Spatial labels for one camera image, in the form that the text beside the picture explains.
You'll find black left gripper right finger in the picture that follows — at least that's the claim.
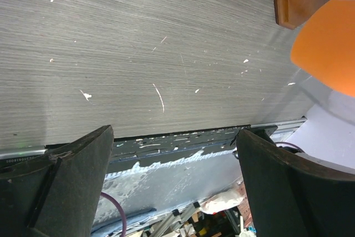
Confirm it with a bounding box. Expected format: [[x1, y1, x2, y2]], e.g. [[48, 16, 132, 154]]
[[236, 130, 354, 236]]

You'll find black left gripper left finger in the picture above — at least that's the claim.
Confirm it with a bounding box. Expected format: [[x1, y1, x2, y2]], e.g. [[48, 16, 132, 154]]
[[1, 125, 114, 236]]

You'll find orange wine glass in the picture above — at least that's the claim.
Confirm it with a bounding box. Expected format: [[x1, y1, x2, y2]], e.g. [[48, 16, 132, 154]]
[[290, 0, 354, 97]]

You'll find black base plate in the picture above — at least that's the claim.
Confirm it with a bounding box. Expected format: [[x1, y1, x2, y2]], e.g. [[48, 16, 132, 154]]
[[107, 124, 278, 174]]

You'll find gold wire glass rack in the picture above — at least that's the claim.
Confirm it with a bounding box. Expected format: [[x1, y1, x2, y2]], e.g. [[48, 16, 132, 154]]
[[273, 0, 329, 30]]

